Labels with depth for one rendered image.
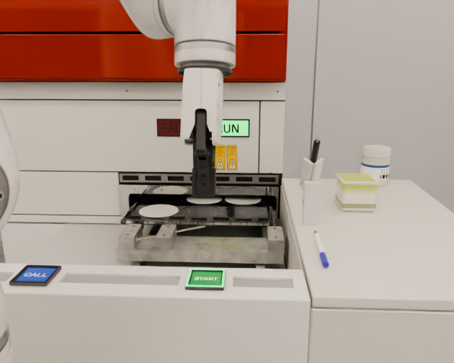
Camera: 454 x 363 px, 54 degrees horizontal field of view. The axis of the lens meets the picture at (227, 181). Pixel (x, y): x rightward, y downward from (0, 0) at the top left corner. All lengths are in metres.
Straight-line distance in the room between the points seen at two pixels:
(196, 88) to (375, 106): 2.25
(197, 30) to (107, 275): 0.39
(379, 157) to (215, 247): 0.47
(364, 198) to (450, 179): 2.06
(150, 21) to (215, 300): 0.40
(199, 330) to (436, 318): 0.33
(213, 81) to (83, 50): 0.66
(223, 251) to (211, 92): 0.47
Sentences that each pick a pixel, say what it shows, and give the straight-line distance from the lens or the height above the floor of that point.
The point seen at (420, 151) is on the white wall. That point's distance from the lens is 2.91.
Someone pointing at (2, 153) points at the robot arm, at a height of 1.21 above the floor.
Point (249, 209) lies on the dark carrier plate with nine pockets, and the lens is 1.16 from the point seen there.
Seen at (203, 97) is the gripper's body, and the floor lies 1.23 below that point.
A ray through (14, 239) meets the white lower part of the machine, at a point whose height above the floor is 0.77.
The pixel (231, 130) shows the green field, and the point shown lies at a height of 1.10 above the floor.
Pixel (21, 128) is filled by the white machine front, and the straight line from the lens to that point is 1.34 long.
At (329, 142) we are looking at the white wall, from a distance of 2.75.
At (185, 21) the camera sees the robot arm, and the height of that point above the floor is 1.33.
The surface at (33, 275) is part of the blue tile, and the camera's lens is 0.75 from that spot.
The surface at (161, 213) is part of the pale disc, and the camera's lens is 1.15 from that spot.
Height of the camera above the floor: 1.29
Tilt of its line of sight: 16 degrees down
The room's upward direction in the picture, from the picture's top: straight up
